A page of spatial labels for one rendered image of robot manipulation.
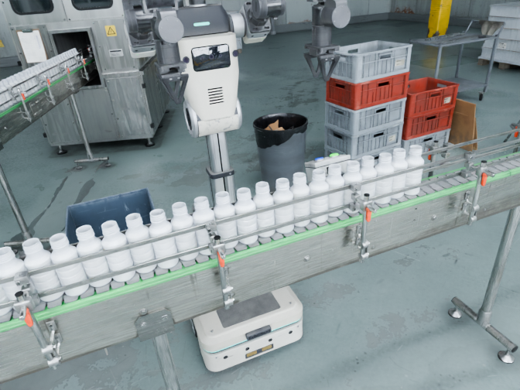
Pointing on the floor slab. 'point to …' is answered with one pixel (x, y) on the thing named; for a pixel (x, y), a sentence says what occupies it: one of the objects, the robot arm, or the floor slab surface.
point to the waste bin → (281, 146)
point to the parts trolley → (460, 56)
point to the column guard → (439, 18)
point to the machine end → (103, 45)
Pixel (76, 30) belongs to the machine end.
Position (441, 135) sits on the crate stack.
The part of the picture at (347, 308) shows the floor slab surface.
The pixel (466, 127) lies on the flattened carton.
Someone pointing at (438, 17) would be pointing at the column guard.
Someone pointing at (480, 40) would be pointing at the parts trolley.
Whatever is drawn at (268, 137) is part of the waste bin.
